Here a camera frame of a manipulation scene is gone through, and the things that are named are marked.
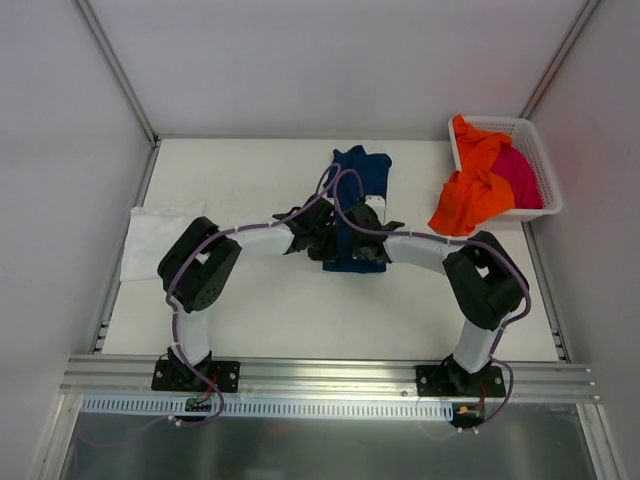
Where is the blue printed t shirt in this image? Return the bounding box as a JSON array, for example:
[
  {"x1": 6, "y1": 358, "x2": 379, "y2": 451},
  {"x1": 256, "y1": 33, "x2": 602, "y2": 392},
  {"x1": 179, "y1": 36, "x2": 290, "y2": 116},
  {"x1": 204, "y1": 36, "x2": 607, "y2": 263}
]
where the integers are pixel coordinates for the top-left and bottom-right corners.
[{"x1": 323, "y1": 145, "x2": 392, "y2": 274}]

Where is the orange t shirt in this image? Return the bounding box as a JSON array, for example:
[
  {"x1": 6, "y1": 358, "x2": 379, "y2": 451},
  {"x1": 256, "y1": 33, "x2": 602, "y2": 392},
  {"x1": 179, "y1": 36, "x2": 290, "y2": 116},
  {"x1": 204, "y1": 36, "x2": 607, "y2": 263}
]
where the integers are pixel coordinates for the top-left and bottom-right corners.
[{"x1": 428, "y1": 114, "x2": 515, "y2": 237}]

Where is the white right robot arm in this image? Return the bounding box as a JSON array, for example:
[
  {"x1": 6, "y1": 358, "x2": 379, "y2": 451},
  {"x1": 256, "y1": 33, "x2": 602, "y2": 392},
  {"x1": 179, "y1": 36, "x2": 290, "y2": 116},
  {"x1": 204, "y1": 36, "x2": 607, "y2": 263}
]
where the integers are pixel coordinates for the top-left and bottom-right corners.
[{"x1": 340, "y1": 202, "x2": 531, "y2": 397}]

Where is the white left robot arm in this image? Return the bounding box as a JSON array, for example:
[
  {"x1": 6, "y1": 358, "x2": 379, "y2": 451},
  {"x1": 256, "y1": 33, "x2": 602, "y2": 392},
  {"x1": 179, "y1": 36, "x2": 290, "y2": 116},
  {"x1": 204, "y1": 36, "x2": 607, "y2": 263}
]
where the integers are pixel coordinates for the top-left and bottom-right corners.
[{"x1": 151, "y1": 196, "x2": 335, "y2": 392}]

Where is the folded white t shirt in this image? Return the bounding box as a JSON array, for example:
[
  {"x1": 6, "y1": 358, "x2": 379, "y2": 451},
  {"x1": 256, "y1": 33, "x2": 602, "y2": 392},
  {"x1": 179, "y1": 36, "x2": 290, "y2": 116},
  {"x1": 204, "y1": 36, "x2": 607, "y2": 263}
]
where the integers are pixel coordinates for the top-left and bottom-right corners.
[{"x1": 120, "y1": 200, "x2": 206, "y2": 282}]

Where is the pink t shirt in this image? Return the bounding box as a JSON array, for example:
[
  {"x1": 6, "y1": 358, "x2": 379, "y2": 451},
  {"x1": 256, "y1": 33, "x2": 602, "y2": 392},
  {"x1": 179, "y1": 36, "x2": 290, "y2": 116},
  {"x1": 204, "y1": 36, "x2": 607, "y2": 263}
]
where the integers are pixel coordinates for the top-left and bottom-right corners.
[{"x1": 491, "y1": 146, "x2": 544, "y2": 209}]

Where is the white plastic basket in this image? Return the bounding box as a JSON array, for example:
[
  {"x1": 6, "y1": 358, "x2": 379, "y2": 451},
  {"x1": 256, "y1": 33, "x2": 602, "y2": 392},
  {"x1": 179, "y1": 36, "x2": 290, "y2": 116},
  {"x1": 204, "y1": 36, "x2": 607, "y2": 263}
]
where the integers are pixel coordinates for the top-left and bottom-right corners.
[{"x1": 464, "y1": 115, "x2": 563, "y2": 222}]

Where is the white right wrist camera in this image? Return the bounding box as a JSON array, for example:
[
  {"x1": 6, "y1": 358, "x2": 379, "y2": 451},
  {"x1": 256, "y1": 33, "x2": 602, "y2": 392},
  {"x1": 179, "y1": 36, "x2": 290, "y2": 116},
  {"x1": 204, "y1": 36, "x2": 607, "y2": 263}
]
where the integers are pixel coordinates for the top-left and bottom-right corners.
[{"x1": 365, "y1": 195, "x2": 386, "y2": 225}]

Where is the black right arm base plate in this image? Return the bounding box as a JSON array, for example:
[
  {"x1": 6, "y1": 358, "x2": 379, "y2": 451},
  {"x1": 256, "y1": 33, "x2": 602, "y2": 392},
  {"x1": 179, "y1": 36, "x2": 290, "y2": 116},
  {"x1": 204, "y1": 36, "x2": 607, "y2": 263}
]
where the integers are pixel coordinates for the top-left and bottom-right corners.
[{"x1": 415, "y1": 363, "x2": 506, "y2": 399}]

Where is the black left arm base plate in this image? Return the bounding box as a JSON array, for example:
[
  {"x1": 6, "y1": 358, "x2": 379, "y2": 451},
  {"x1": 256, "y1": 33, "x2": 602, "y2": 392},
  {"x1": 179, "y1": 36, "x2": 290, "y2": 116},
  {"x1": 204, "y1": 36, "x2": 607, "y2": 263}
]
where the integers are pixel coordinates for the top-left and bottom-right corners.
[{"x1": 151, "y1": 357, "x2": 241, "y2": 393}]

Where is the aluminium mounting rail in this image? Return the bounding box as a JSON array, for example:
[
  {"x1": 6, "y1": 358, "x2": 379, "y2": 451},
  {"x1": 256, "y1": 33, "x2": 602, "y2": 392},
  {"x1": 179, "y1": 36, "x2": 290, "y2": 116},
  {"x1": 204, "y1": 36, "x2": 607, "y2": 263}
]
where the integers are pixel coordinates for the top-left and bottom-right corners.
[{"x1": 60, "y1": 355, "x2": 601, "y2": 404}]

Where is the white slotted cable duct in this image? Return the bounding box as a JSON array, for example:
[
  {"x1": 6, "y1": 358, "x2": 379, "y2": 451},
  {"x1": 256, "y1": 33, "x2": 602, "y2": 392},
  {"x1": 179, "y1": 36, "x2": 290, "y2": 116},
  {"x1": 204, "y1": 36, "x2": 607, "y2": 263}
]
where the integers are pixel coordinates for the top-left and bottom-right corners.
[{"x1": 81, "y1": 395, "x2": 454, "y2": 422}]

